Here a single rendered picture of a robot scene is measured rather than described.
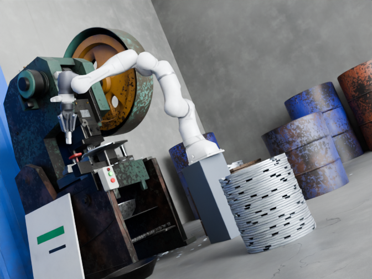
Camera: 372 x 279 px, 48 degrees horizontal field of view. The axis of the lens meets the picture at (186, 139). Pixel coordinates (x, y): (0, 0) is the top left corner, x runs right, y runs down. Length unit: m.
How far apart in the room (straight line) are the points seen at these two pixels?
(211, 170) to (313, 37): 3.50
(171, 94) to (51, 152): 1.00
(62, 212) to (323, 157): 1.65
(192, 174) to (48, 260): 1.14
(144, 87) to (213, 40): 3.21
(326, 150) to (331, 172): 0.14
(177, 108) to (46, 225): 1.20
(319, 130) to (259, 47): 3.21
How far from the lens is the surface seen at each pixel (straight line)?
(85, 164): 2.53
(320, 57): 5.51
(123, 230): 2.51
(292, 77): 5.61
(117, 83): 3.21
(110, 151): 2.80
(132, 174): 2.77
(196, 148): 2.33
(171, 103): 2.34
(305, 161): 2.67
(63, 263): 2.80
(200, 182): 2.33
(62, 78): 2.51
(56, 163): 2.97
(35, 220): 3.03
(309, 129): 2.69
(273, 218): 1.62
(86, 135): 2.86
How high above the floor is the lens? 0.30
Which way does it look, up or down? 7 degrees up
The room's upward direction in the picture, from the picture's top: 22 degrees counter-clockwise
